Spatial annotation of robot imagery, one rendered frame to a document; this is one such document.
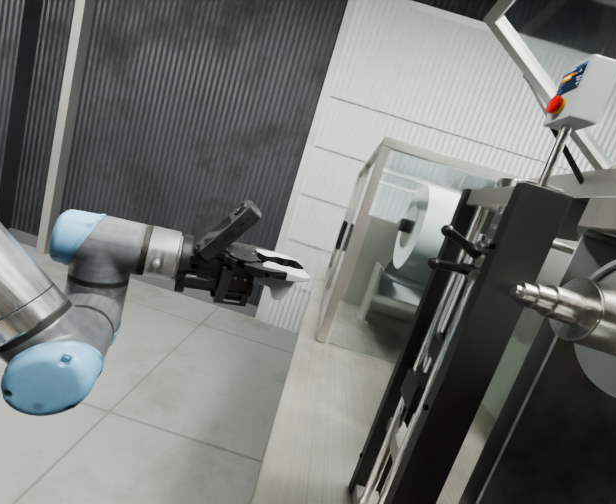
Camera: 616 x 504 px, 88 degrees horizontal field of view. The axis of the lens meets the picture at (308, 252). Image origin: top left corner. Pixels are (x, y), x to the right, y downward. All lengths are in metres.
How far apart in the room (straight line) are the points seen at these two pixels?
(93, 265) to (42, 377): 0.16
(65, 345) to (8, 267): 0.09
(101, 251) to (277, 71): 3.01
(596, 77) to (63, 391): 0.84
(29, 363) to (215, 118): 3.13
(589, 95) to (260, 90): 2.89
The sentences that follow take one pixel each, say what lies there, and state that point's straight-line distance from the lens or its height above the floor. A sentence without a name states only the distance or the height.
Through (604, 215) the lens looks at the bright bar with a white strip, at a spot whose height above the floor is 1.44.
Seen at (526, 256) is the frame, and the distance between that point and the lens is 0.40.
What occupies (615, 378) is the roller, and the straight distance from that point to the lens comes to 0.45.
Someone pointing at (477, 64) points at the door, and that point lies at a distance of 3.53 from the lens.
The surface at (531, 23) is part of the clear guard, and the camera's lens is 1.07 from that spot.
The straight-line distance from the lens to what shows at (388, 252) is 1.07.
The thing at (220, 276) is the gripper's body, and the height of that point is 1.21.
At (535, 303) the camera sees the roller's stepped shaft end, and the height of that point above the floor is 1.33.
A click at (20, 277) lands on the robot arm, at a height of 1.21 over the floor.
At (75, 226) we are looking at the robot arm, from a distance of 0.50.
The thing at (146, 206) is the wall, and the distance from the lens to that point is 3.63.
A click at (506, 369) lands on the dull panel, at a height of 1.04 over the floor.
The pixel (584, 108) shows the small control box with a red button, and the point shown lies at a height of 1.63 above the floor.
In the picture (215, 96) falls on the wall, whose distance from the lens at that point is 3.45.
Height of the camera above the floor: 1.36
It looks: 10 degrees down
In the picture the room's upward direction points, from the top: 17 degrees clockwise
